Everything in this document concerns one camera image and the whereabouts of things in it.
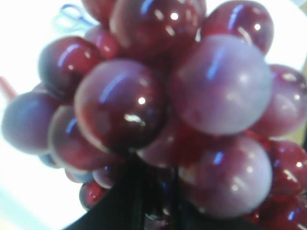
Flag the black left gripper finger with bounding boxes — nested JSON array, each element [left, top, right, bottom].
[[66, 157, 254, 230]]

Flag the artificial red grape bunch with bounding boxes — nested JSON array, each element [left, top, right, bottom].
[[1, 0, 307, 230]]

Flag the red glitter pen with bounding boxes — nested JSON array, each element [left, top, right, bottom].
[[0, 76, 18, 100]]

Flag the blue small scissors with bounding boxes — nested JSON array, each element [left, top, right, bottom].
[[52, 3, 97, 32]]

